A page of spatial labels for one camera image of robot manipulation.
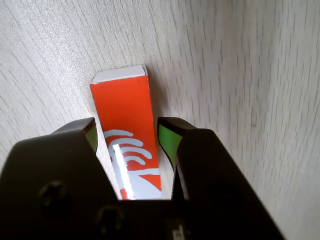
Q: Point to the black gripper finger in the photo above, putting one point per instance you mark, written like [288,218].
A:
[50,187]
[212,175]

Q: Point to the red box white pattern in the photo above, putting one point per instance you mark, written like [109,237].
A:
[125,107]

